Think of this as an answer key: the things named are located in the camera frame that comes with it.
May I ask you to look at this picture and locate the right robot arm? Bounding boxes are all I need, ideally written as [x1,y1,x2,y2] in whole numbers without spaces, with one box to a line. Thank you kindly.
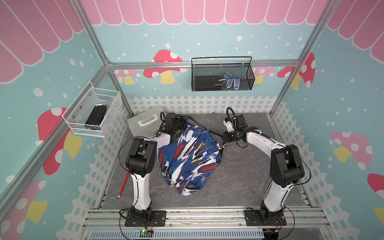
[224,128,305,224]

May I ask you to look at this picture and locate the blue white item in basket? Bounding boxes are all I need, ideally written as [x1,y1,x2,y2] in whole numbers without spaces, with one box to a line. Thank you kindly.
[218,72,241,90]

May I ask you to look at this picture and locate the white wire wall basket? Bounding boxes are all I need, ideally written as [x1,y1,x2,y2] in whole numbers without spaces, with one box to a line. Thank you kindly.
[62,82,123,138]

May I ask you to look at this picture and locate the black box in white basket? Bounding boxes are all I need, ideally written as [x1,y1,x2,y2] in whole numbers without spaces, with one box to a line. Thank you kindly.
[85,105,107,130]

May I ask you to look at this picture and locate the black mesh wall basket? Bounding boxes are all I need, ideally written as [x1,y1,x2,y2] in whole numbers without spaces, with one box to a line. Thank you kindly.
[191,56,255,92]

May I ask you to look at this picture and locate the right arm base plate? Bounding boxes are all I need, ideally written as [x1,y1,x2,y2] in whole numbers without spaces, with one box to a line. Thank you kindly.
[244,208,287,228]

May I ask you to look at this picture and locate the green circuit board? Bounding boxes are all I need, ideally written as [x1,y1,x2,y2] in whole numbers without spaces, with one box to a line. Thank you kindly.
[140,230,154,238]

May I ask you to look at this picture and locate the white plastic case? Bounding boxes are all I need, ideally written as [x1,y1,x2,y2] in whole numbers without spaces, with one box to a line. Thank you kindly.
[128,107,163,138]

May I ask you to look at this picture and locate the blue patterned trousers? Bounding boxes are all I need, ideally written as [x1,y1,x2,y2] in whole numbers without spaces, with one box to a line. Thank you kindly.
[158,127,218,196]

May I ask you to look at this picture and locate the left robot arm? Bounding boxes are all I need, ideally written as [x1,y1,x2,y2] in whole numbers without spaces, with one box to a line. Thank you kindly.
[122,112,189,223]

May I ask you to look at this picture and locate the hex key set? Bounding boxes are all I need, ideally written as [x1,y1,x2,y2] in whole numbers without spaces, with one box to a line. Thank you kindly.
[264,177,273,193]

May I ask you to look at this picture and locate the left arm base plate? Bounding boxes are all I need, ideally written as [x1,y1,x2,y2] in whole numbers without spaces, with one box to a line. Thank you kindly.
[124,210,167,227]

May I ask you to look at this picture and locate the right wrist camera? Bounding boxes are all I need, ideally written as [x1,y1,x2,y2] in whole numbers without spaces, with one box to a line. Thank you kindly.
[224,115,248,133]

